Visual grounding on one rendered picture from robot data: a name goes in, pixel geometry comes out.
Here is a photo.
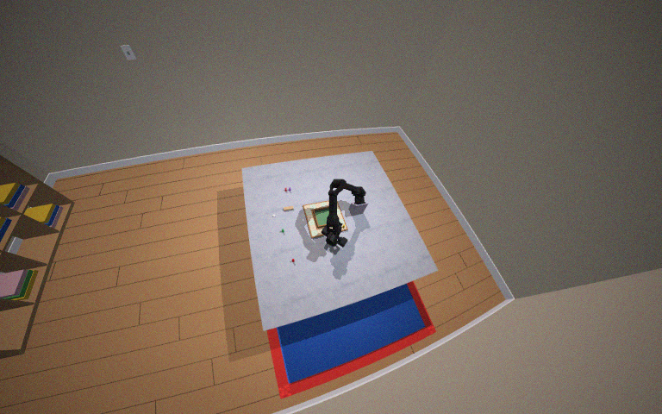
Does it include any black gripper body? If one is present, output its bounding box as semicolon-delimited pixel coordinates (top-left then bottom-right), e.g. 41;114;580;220
322;226;348;247

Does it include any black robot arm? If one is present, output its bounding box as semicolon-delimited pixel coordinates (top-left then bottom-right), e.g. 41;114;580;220
326;179;366;247

